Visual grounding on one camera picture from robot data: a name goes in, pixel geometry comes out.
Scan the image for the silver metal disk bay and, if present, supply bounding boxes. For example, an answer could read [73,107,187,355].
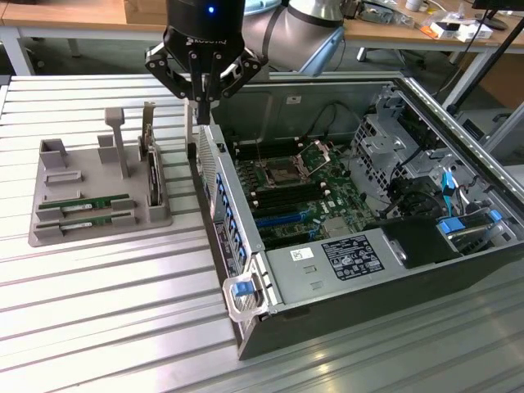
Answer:
[350,84,455,206]

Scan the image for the silver socket cover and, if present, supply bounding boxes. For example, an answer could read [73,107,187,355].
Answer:
[296,138,336,171]

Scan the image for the black and grey PC case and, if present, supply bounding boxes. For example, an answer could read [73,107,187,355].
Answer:
[184,77,524,361]

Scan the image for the black monitor stand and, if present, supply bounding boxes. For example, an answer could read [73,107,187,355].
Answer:
[470,0,511,30]

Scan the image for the black wire bundle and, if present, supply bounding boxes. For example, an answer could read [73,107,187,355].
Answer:
[378,175,449,224]

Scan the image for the long black wire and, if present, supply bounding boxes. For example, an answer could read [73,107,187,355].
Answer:
[305,102,359,142]

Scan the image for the disk with blue carrier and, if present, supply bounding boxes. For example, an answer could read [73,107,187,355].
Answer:
[434,208,513,257]

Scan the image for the grey plastic parts rack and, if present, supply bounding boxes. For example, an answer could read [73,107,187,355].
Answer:
[27,106,175,249]

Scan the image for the RAM slot white clips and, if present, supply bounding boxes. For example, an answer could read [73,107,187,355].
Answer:
[251,182,328,199]
[233,134,302,145]
[253,192,331,210]
[235,142,306,155]

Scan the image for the black plastic shroud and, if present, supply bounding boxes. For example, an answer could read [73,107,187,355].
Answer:
[365,216,464,270]

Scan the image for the long black expansion slot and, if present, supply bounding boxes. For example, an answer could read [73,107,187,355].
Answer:
[251,203,299,221]
[261,231,309,247]

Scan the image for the green RAM stick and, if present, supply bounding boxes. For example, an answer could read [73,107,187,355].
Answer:
[35,212,135,233]
[40,195,136,212]

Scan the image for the grey metal device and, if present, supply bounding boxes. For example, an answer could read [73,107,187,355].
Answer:
[362,0,404,24]

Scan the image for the brown board panel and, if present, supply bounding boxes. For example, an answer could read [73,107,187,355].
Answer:
[477,52,524,110]

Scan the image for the grey equipment box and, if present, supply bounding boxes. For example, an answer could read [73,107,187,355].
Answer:
[454,108,524,165]

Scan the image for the wooden desk white frame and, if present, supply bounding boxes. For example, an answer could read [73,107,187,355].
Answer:
[0,0,169,77]

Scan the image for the white flat box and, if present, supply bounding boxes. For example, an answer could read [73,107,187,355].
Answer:
[429,20,495,43]

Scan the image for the silver chipset heatsink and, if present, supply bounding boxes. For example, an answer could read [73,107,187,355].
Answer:
[323,219,351,239]

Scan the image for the black tripod pole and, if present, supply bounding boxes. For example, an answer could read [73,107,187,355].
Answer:
[445,18,524,118]

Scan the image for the grey power supply unit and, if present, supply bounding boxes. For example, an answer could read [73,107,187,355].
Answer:
[265,228,410,307]

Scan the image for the green Dell motherboard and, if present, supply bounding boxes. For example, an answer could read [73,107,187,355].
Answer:
[231,137,380,251]

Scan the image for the CPU socket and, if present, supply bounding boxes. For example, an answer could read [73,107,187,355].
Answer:
[261,160,307,190]

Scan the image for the black graphics card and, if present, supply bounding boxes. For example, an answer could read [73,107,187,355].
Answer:
[137,100,165,208]

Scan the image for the blue expansion slot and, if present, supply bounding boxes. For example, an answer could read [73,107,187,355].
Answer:
[255,211,301,231]

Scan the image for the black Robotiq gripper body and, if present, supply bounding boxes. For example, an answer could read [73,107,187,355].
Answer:
[162,0,246,79]

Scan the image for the blue wire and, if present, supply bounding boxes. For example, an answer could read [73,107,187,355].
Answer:
[440,168,456,218]

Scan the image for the cluttered wooden desk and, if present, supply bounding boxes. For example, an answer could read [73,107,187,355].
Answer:
[339,0,524,66]

